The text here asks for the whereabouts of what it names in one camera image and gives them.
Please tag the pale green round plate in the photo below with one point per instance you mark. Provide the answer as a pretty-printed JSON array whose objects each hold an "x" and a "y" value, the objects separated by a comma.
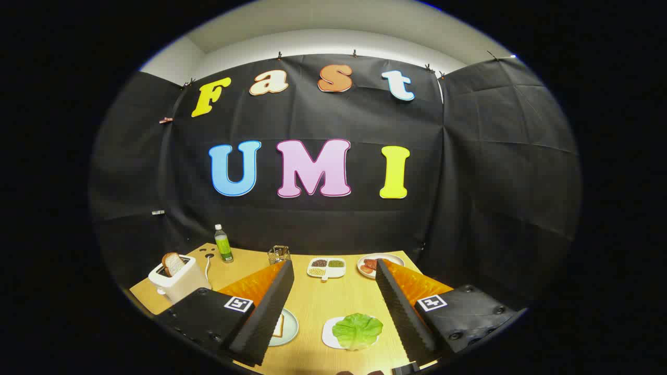
[{"x": 291, "y": 325}]

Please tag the brown steak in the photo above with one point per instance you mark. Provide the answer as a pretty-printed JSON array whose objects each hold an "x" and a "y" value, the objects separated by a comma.
[{"x": 371, "y": 263}]

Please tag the yellow soybeans pile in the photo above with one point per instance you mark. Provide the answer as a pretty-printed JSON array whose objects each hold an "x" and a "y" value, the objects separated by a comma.
[{"x": 317, "y": 271}]

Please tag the white square plate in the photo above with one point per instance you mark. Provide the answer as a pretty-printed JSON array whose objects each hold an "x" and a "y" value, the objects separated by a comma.
[{"x": 328, "y": 334}]

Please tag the white bread slice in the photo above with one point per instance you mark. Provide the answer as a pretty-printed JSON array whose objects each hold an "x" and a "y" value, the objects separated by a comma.
[{"x": 279, "y": 328}]

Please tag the white toaster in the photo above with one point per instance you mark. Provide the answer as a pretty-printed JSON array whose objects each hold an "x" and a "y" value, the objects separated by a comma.
[{"x": 182, "y": 285}]

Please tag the green label water bottle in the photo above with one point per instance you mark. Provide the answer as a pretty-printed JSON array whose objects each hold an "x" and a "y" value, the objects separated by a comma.
[{"x": 224, "y": 247}]

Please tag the black backdrop cloth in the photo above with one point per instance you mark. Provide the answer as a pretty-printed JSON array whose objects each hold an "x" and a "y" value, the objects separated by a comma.
[{"x": 323, "y": 120}]

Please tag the dark red beans pile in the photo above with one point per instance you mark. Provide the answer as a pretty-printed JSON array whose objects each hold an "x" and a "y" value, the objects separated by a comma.
[{"x": 319, "y": 263}]

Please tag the green lettuce leaf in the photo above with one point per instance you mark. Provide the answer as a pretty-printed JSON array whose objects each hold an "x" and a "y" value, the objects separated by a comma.
[{"x": 357, "y": 330}]

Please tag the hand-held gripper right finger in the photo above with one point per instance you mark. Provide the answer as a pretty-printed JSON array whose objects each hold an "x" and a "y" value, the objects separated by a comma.
[{"x": 398, "y": 307}]

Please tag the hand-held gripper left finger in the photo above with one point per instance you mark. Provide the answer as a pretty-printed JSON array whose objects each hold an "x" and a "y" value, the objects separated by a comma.
[{"x": 271, "y": 312}]

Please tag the white divided dish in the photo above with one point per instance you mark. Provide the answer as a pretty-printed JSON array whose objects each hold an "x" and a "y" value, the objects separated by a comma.
[{"x": 326, "y": 277}]

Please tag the green mung beans pile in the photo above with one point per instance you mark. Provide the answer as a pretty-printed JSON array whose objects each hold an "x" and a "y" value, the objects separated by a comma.
[{"x": 336, "y": 263}]

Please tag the white oval plate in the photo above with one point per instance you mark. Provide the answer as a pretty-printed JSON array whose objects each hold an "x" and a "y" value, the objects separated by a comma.
[{"x": 392, "y": 259}]

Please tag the toasted bread slice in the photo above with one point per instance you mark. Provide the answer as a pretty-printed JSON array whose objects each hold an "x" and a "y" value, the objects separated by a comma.
[{"x": 173, "y": 263}]

